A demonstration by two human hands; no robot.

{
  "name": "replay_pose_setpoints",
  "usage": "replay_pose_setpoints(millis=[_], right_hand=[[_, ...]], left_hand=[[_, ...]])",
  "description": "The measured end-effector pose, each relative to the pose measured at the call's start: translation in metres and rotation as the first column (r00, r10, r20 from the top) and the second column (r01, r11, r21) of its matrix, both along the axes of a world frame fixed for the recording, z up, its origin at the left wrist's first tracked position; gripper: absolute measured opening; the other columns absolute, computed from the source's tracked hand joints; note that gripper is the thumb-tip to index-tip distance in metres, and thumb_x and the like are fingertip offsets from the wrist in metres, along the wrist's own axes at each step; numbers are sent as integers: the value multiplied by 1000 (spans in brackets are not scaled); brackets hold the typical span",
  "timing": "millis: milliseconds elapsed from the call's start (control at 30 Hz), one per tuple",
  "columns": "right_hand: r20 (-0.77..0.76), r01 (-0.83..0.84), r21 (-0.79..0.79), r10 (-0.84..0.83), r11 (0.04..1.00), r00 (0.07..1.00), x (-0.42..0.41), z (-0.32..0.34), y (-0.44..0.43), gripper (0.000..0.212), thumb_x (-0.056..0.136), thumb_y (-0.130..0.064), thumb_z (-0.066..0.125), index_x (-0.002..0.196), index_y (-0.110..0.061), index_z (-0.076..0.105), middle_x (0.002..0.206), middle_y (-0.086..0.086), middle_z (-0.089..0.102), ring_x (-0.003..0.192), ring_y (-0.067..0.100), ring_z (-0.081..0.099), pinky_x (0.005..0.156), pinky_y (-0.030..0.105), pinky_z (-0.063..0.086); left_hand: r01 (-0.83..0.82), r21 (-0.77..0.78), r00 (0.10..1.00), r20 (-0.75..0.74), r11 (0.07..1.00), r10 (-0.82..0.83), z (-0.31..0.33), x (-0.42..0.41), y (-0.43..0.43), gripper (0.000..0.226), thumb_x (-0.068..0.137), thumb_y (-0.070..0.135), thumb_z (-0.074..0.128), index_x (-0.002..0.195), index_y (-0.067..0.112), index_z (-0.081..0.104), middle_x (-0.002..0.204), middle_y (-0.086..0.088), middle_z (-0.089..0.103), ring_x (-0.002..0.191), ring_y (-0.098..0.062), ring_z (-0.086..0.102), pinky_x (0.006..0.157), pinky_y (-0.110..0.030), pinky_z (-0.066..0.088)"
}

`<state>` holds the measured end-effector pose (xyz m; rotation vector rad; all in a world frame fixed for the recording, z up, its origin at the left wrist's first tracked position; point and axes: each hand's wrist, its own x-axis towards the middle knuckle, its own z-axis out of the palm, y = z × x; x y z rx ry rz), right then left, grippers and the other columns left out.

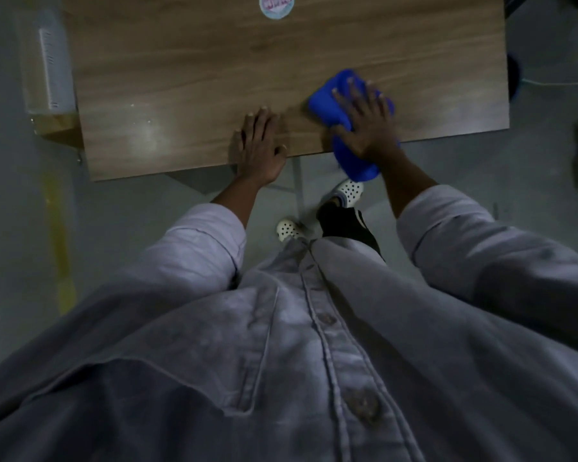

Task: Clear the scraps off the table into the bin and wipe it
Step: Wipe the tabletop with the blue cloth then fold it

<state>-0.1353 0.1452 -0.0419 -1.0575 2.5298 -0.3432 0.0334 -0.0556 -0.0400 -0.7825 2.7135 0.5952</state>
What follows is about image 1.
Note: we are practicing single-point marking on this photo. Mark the black trousers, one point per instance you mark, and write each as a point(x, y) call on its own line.
point(347, 226)

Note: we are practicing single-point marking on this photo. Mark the wooden table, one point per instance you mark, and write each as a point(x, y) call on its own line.
point(269, 67)

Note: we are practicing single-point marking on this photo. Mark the person's left forearm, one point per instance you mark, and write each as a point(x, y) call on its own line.
point(236, 197)

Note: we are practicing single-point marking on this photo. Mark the person's right forearm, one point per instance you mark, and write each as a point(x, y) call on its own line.
point(407, 182)

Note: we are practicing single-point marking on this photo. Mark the blue round waste bin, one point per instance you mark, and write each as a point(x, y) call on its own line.
point(514, 76)

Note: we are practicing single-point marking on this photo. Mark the light denim shirt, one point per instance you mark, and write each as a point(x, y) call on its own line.
point(294, 356)

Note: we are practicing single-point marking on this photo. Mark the person's left hand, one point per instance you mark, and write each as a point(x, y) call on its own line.
point(260, 153)

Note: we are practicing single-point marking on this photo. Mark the clear plastic box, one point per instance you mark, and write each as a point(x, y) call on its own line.
point(48, 67)

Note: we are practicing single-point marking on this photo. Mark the round white foil lid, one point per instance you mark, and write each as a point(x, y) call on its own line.
point(275, 4)

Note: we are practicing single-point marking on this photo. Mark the white perforated shoe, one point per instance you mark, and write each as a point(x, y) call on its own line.
point(290, 228)
point(348, 191)

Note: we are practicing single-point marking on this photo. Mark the person's right hand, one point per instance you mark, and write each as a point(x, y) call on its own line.
point(371, 129)

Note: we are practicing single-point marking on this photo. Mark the blue cloth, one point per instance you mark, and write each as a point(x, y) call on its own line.
point(327, 100)

